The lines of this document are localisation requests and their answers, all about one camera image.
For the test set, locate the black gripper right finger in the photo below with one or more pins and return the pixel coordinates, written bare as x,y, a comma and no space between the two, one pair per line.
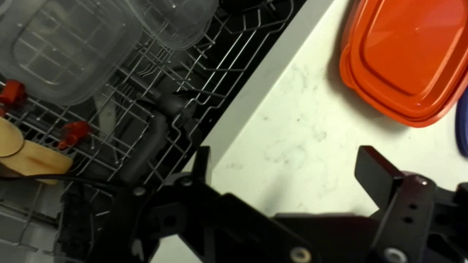
410,220

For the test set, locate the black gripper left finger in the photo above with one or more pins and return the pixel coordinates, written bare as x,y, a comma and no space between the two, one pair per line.
220,224

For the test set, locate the light blue square lid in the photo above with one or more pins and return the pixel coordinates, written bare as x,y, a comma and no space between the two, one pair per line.
464,122

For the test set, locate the black utensil in rack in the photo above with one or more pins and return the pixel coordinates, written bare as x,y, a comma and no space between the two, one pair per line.
151,141

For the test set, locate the red rack clip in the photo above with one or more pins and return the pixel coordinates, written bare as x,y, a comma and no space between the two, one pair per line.
74,133
12,92

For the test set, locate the wooden utensil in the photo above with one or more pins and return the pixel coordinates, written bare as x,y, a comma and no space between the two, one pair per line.
34,158

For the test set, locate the clear plastic container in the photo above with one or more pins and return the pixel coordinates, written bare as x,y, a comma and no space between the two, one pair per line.
64,49
181,19

